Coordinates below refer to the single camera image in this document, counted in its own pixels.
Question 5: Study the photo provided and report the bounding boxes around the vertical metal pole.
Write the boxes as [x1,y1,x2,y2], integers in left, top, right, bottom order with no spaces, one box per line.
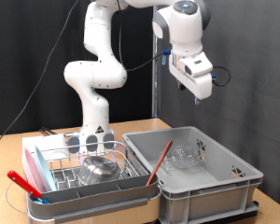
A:
[151,4,161,119]

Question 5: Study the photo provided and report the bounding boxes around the clear wine glass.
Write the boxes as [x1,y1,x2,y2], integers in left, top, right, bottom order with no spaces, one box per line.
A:
[160,142,207,172]

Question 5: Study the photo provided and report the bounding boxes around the pink plate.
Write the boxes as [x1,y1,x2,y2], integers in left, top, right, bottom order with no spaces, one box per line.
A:
[22,146,46,194]

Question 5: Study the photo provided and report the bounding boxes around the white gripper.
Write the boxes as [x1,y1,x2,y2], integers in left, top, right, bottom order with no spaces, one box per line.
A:
[168,60,215,106]

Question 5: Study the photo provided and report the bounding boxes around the white box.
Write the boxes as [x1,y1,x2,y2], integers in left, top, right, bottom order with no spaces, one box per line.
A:
[21,133,69,162]

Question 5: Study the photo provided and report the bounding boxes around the blue handled utensil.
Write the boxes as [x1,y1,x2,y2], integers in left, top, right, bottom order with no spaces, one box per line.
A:
[32,196,50,205]

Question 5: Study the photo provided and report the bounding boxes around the stainless steel bowl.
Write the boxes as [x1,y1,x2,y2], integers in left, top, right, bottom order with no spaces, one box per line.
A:
[77,155,123,186]

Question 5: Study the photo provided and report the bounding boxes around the grey wire dish rack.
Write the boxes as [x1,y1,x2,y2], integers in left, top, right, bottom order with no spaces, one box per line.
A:
[25,140,162,224]

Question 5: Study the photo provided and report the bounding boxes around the red handled utensil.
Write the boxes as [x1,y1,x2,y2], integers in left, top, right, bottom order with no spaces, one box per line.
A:
[7,170,43,200]

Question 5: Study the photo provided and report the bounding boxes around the long black hanging cable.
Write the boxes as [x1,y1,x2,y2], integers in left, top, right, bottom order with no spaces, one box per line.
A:
[0,0,172,157]

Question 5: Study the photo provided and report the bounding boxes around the grey plastic crate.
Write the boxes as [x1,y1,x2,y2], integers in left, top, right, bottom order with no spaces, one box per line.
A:
[122,125,264,224]

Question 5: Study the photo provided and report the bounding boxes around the black cables on table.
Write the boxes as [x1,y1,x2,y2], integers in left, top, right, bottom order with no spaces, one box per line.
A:
[38,126,59,136]

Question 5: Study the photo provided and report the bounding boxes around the black backdrop curtain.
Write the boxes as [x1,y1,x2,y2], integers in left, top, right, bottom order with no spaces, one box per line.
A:
[0,0,155,136]

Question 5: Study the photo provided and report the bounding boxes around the light blue plate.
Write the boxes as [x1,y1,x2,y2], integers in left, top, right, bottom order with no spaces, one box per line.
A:
[34,145,58,192]

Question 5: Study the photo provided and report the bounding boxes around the dark grey backdrop curtain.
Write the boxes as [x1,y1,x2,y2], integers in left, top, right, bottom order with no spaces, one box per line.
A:
[157,0,280,211]

